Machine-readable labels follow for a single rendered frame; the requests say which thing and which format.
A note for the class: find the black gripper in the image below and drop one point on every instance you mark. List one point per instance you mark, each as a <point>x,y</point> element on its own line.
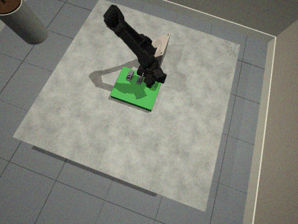
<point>141,72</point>

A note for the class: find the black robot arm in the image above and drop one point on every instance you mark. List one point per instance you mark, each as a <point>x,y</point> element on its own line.
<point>140,44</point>

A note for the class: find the green rectangular platform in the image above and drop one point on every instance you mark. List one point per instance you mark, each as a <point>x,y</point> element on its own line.
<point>130,88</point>

